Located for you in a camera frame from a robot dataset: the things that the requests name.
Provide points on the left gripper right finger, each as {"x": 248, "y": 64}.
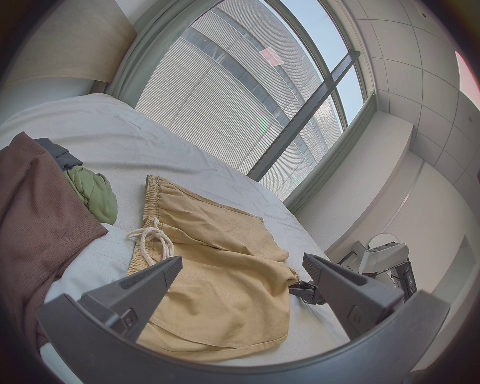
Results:
{"x": 352, "y": 300}

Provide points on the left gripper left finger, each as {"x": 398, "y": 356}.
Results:
{"x": 131, "y": 296}

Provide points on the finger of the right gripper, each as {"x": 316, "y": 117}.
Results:
{"x": 313, "y": 300}
{"x": 302, "y": 289}

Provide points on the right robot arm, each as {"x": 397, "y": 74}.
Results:
{"x": 386, "y": 257}

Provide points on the white dressing table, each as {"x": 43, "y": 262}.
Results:
{"x": 354, "y": 253}

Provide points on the green garment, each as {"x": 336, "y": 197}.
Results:
{"x": 95, "y": 195}

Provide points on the brown garment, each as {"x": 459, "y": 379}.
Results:
{"x": 37, "y": 225}

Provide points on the black garment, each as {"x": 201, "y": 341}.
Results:
{"x": 60, "y": 153}

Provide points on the bed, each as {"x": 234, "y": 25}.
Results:
{"x": 210, "y": 157}

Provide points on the window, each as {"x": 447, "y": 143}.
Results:
{"x": 243, "y": 93}

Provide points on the square ceiling light panel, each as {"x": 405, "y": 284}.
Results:
{"x": 468, "y": 78}

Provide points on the round wall mirror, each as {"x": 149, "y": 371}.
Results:
{"x": 382, "y": 238}

